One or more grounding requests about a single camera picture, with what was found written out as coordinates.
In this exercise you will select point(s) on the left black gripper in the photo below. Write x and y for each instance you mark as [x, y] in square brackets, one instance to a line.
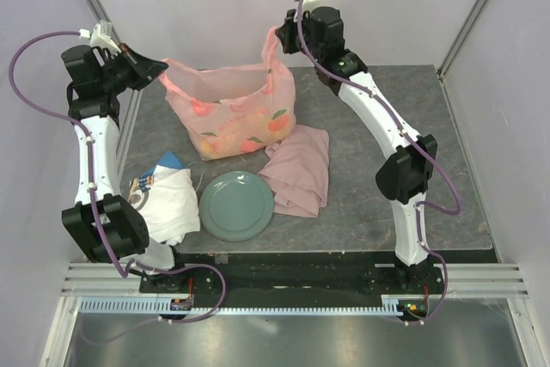
[143, 69]

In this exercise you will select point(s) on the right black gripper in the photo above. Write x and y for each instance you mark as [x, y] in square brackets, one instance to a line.
[285, 33]

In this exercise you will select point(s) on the pink plastic bag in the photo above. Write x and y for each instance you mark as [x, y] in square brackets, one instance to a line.
[236, 110]

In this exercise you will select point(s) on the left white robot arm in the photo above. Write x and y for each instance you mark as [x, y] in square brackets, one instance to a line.
[102, 222]

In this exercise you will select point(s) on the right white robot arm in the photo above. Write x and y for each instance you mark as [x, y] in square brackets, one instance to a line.
[404, 177]

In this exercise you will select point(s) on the white cloth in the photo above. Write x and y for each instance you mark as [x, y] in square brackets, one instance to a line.
[168, 202]

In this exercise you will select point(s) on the mauve folded cloth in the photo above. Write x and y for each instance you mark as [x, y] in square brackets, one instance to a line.
[298, 172]

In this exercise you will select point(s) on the grey-green plate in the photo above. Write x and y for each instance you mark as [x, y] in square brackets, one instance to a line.
[236, 206]

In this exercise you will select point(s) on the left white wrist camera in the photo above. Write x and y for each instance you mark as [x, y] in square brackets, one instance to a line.
[101, 35]

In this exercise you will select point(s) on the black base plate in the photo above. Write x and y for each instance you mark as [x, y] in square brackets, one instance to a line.
[293, 279]

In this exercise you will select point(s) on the right aluminium frame post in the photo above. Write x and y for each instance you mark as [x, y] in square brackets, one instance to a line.
[466, 28]

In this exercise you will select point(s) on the white slotted cable duct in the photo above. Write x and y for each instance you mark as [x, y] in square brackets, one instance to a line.
[169, 306]

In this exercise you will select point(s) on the aluminium rail front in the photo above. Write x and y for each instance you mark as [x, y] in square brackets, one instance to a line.
[487, 280]

